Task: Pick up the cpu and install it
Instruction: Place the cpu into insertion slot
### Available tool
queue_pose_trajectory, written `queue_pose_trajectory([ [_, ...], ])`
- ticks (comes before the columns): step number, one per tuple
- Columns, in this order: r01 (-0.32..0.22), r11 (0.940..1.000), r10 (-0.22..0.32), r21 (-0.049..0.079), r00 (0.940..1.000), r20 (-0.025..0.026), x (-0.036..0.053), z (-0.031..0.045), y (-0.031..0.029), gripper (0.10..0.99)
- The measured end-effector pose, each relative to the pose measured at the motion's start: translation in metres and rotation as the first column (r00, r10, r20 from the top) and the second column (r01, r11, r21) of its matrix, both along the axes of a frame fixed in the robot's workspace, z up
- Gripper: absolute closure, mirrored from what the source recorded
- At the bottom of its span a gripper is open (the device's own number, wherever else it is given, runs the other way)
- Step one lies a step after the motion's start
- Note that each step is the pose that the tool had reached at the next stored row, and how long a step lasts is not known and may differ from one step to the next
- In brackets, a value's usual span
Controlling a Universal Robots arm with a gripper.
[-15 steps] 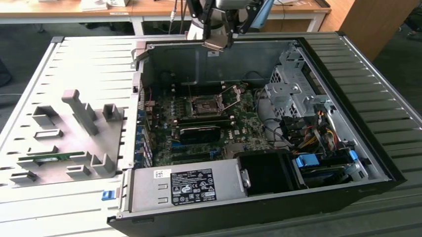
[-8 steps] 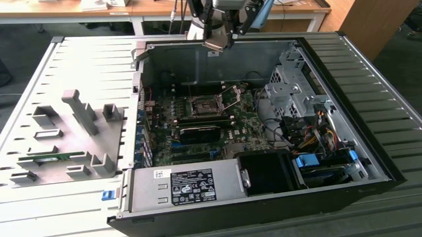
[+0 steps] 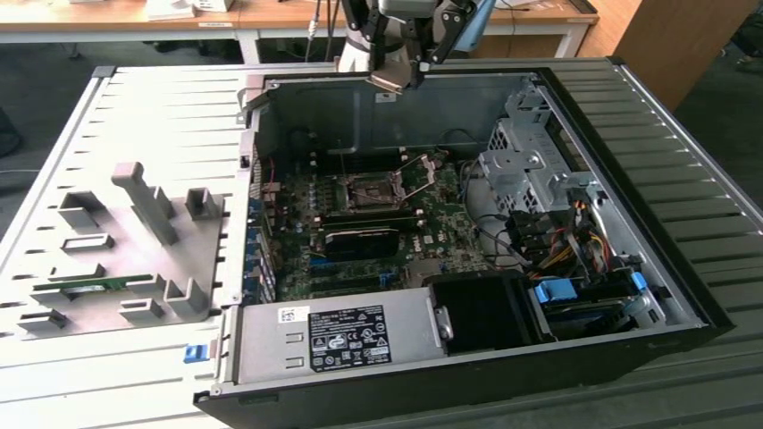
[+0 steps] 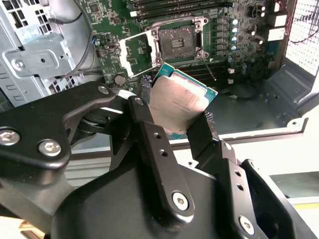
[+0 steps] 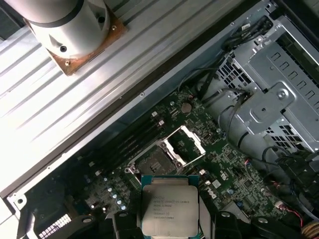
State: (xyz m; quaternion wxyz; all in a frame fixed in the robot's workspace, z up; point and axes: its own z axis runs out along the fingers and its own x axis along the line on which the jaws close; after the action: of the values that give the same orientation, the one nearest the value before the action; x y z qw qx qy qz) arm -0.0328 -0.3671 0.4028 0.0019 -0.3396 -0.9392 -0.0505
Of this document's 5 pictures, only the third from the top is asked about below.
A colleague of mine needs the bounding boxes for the wooden desk white frame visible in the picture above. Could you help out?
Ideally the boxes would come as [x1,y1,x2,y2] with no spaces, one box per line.
[0,0,243,46]
[237,0,600,63]

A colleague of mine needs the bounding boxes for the chipset heatsink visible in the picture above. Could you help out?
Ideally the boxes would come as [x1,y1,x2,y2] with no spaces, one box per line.
[407,260,445,288]

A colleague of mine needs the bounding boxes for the black cable bundle red plugs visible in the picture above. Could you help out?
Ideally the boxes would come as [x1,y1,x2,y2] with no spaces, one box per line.
[504,208,555,269]

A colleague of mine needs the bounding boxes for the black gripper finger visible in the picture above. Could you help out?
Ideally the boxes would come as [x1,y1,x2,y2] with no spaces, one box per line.
[399,0,477,88]
[343,0,388,72]

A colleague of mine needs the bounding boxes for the CPU socket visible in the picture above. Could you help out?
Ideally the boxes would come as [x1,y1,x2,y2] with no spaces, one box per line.
[332,171,416,215]

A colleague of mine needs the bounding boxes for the black fan shroud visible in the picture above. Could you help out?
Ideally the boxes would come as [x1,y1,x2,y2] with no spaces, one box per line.
[423,269,536,358]

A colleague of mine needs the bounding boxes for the black PC case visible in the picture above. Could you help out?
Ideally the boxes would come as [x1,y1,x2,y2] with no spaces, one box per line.
[191,65,735,429]

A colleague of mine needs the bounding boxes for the hanging cable with plug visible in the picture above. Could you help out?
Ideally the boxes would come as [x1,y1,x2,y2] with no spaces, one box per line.
[305,0,335,62]

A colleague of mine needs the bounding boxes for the black graphics card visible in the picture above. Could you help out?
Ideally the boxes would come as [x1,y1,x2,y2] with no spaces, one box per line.
[320,224,401,264]

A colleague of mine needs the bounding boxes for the grey plastic parts rack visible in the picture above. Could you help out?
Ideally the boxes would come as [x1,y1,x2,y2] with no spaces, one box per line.
[16,161,231,343]

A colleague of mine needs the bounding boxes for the silver metal drive cage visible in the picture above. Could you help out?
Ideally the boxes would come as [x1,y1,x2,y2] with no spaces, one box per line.
[475,73,604,216]

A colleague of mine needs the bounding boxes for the silver CPU chip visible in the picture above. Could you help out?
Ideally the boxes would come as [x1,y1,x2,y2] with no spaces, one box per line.
[364,61,413,97]

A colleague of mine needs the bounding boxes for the wooden cabinet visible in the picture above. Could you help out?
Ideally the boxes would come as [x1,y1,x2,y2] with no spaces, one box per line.
[576,0,756,113]

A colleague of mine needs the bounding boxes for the metal socket cover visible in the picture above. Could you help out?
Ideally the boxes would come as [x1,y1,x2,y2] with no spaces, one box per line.
[389,153,447,202]

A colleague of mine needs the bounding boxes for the black swivel chair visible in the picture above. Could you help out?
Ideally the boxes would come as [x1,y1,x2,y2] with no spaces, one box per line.
[718,21,763,75]

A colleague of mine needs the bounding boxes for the coloured power wire bundle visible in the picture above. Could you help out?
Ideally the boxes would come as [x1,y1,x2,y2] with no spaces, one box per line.
[528,199,614,282]

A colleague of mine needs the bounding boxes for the blue table clip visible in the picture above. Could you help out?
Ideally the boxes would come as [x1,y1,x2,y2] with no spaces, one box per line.
[183,341,211,365]

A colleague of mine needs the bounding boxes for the silver power supply unit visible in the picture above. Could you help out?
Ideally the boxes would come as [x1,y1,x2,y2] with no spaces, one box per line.
[232,287,449,386]

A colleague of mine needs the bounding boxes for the green motherboard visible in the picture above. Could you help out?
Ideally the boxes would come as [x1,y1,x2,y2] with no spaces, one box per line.
[244,147,529,306]

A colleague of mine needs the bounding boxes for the black expansion slot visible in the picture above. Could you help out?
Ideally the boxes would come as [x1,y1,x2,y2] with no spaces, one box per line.
[308,275,383,290]

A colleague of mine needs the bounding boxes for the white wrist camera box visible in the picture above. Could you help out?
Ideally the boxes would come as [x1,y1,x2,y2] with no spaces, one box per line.
[376,0,443,19]

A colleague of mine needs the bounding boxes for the green RAM stick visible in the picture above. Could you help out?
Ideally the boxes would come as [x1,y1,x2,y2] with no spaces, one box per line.
[320,210,421,232]
[29,274,148,297]

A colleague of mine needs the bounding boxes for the black hard disk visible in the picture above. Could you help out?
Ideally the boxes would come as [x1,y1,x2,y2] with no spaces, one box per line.
[539,298,634,341]

